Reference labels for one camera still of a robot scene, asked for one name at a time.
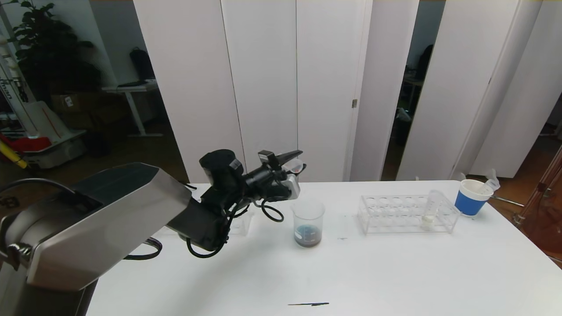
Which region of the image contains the white standing desk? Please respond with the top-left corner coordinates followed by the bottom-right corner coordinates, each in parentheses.
top-left (102, 80), bottom-right (164, 138)

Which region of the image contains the blue and white paper cup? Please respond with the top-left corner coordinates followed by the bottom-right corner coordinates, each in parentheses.
top-left (454, 179), bottom-right (494, 216)

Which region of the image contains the cardboard box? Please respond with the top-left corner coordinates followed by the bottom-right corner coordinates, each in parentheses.
top-left (50, 92), bottom-right (95, 115)

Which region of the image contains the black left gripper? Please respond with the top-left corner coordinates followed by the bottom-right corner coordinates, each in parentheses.
top-left (245, 149), bottom-right (307, 188)

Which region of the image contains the black backpack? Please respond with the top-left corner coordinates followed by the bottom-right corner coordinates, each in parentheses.
top-left (130, 47), bottom-right (155, 81)

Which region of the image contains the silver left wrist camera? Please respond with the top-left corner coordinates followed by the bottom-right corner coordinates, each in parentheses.
top-left (281, 173), bottom-right (302, 201)

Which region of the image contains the red box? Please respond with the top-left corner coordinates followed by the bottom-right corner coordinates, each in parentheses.
top-left (9, 136), bottom-right (52, 152)

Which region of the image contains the white folding screen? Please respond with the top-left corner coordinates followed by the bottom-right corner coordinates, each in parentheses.
top-left (134, 0), bottom-right (420, 183)
top-left (396, 0), bottom-right (562, 181)

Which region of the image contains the dark green potted plant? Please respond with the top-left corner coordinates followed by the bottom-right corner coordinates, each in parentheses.
top-left (9, 0), bottom-right (99, 104)

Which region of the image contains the clear acrylic test tube rack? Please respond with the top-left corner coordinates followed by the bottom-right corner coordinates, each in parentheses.
top-left (358, 194), bottom-right (460, 234)
top-left (231, 206), bottom-right (254, 236)

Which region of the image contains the test tube with pale yellow pigment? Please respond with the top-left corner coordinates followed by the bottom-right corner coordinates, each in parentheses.
top-left (421, 190), bottom-right (442, 230)

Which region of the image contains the white platform with board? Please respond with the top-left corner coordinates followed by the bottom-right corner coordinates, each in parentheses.
top-left (22, 101), bottom-right (87, 169)

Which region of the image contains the clear glass beaker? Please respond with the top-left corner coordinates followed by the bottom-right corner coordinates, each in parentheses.
top-left (292, 198), bottom-right (326, 248)

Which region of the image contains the black left wrist camera cable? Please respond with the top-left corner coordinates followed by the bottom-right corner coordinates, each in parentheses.
top-left (261, 200), bottom-right (284, 223)

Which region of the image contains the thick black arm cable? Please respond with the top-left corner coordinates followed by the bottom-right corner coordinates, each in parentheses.
top-left (0, 178), bottom-right (163, 260)

